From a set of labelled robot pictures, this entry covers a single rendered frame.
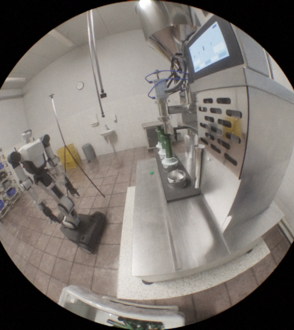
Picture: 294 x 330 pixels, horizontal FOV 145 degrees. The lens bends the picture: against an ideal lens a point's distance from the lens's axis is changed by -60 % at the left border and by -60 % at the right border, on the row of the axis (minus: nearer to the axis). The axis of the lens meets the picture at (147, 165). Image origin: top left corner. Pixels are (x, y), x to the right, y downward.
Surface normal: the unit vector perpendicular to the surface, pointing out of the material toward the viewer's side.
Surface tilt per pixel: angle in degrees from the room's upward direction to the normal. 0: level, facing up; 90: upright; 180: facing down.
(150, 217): 0
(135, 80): 90
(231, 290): 0
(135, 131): 90
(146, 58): 90
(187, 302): 0
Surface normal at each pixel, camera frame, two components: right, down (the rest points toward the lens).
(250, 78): 0.04, 0.47
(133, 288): -0.18, -0.87
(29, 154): 0.98, -0.10
